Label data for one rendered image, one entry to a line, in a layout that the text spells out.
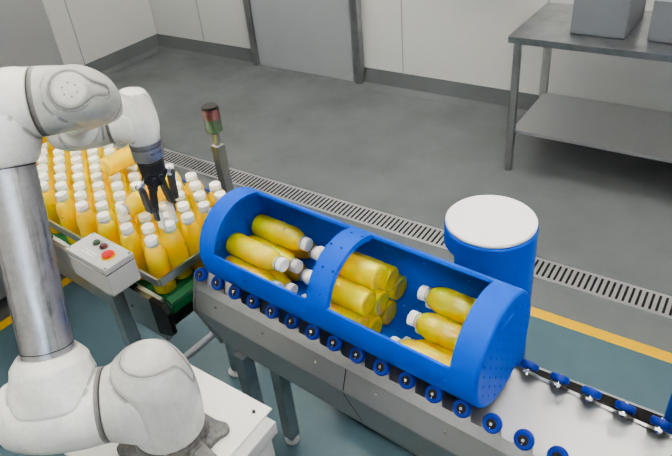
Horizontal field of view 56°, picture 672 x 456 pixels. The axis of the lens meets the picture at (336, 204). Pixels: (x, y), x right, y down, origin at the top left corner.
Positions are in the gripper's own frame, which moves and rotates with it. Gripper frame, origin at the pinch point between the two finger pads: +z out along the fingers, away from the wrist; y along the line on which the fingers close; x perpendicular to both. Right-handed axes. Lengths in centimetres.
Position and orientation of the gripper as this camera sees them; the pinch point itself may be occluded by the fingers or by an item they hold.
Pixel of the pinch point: (166, 216)
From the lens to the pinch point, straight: 198.6
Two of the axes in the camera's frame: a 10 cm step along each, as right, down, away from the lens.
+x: -7.8, -2.8, 5.5
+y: 6.1, -4.8, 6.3
